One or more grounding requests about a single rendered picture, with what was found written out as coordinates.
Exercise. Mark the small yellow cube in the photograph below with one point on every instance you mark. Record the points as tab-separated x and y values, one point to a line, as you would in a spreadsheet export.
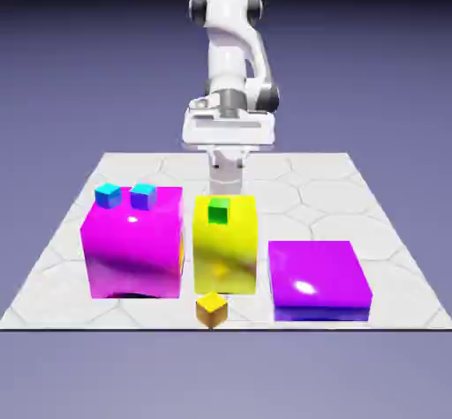
212	309

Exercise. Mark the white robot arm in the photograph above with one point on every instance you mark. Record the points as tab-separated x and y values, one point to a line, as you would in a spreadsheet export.
226	55

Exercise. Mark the large purple box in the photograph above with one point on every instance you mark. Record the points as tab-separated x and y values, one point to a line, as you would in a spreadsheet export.
317	278

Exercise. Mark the small cyan cube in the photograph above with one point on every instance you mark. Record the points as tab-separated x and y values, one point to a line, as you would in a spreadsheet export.
108	196

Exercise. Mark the large yellow box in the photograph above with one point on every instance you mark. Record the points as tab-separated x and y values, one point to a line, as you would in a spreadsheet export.
226	253

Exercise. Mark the small blue cube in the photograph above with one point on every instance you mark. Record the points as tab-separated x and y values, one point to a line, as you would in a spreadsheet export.
143	197

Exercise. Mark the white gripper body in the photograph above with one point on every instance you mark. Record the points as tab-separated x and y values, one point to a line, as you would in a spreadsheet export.
227	133

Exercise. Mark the small green cube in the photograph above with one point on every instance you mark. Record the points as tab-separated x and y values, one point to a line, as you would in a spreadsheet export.
219	211

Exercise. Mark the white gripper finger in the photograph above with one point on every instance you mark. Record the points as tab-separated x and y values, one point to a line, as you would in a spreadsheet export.
240	158
216	158

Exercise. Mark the large magenta box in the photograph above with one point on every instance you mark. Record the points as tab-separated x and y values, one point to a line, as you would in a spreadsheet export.
134	249

